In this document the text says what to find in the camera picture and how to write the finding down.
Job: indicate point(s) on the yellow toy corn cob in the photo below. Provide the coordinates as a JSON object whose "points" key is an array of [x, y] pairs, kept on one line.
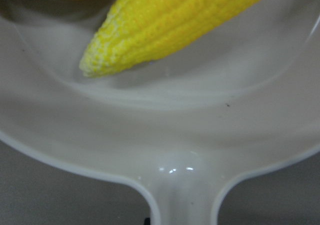
{"points": [[137, 31]]}

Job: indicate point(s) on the beige plastic dustpan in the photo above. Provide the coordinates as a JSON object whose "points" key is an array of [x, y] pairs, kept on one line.
{"points": [[241, 101]]}

